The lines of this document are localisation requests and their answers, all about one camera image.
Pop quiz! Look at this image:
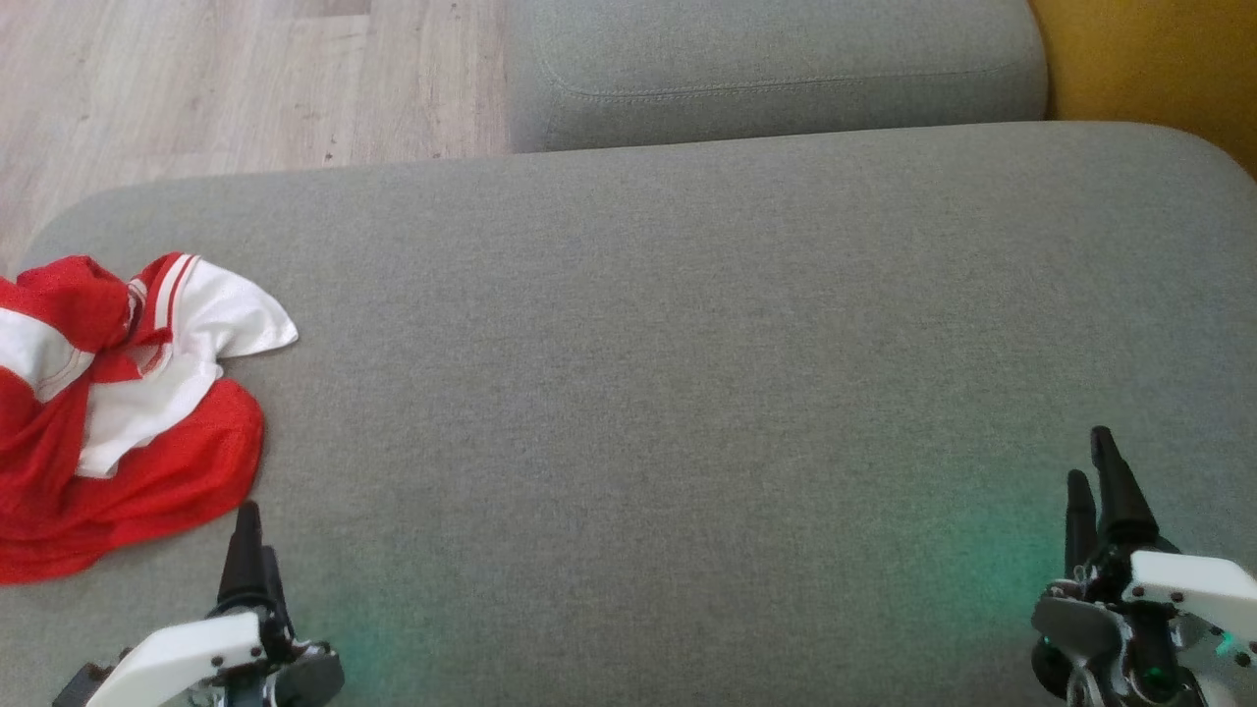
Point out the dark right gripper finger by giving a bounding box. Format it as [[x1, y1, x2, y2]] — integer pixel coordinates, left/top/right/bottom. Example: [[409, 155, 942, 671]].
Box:
[[1066, 469, 1100, 581], [1090, 425, 1161, 552]]

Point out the wide grey sofa seat cushion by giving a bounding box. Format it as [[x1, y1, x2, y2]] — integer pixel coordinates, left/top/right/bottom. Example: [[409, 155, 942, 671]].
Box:
[[504, 0, 1050, 154]]

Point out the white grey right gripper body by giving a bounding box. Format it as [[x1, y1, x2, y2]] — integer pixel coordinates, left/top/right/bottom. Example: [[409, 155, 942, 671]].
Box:
[[1030, 537, 1257, 707]]

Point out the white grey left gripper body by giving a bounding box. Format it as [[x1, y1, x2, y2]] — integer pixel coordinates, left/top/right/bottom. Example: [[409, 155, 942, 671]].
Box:
[[54, 609, 346, 707]]

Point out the red and white shirt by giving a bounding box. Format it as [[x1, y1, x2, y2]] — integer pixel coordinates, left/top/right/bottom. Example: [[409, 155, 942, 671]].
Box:
[[0, 252, 300, 586]]

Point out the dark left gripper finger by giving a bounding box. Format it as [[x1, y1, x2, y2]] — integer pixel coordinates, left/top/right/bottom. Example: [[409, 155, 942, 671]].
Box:
[[262, 546, 295, 650], [217, 501, 269, 616]]

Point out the large grey sofa ottoman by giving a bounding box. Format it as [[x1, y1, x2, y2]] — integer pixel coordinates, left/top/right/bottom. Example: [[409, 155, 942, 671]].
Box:
[[0, 121, 1257, 707]]

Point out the large yellow sofa back cushion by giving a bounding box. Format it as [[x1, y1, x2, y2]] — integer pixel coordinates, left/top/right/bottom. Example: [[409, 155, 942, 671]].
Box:
[[1028, 0, 1257, 180]]

